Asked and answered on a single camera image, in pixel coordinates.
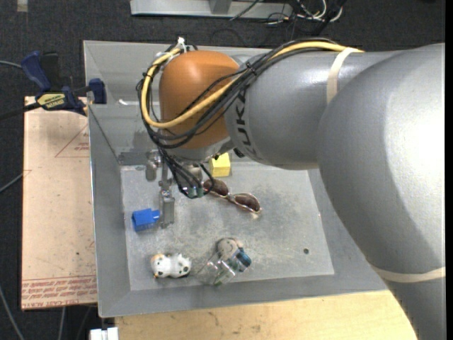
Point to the blue block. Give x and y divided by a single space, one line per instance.
144 220

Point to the tan round toy face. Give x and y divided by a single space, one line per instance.
228 247

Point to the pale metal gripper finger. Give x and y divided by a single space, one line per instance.
151 170
167 211

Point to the brown sunglasses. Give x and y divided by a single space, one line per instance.
244 200

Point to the brown cardboard board, red print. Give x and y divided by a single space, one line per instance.
56 197

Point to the yellow block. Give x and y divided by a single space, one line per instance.
221 165

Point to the white toy animal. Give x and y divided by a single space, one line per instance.
171 266

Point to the grey metal bin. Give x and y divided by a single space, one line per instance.
283 225

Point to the clear plastic bottle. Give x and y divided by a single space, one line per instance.
226 269

